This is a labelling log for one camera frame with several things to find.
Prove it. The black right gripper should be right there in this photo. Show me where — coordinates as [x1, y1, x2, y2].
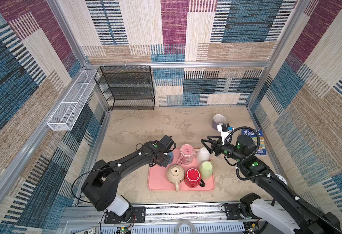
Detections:
[201, 135, 244, 162]

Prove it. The purple ceramic mug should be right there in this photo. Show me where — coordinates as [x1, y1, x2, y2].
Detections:
[212, 114, 226, 130]

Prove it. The pink plastic tray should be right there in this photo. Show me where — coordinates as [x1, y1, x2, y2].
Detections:
[148, 148, 215, 192]

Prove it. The blue ceramic mug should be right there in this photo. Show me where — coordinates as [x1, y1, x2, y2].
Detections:
[167, 152, 174, 164]

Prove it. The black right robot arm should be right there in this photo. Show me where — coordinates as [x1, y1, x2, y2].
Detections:
[201, 135, 342, 234]

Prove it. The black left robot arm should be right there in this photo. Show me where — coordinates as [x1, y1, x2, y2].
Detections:
[81, 136, 176, 216]

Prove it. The white ceramic mug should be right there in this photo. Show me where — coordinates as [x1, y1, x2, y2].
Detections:
[195, 147, 211, 164]

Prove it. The light green mug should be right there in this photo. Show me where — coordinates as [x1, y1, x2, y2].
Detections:
[199, 161, 213, 180]

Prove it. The pink ghost mug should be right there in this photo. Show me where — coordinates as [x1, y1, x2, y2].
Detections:
[176, 144, 194, 165]

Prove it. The red ceramic mug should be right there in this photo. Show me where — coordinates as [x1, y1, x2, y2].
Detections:
[184, 168, 206, 188]

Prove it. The beige ceramic teapot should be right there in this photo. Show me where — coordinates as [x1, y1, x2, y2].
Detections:
[167, 165, 185, 192]

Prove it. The blue treehouse book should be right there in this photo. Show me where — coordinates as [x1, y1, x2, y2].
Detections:
[241, 129, 267, 158]

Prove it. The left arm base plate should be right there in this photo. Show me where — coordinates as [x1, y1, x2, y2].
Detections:
[104, 206, 146, 224]

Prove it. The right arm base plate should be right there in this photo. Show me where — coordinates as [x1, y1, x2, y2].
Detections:
[220, 203, 258, 220]

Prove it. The grey hose loop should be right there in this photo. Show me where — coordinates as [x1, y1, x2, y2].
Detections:
[174, 219, 198, 234]

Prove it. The black corrugated cable conduit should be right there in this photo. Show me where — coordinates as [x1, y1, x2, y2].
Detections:
[276, 175, 342, 234]

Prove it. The black wire shelf rack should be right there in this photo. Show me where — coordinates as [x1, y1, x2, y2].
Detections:
[95, 66, 155, 111]

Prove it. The white wire mesh basket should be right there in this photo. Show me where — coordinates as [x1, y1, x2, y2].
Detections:
[47, 70, 97, 131]

